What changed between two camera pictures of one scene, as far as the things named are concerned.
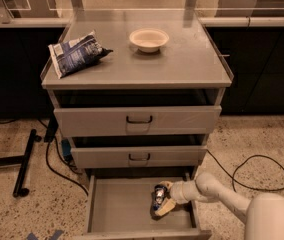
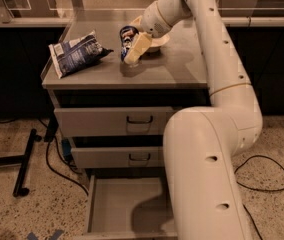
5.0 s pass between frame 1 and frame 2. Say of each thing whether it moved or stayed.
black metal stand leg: stayed
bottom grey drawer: stayed
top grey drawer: stayed
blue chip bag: stayed
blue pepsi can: moved
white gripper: moved
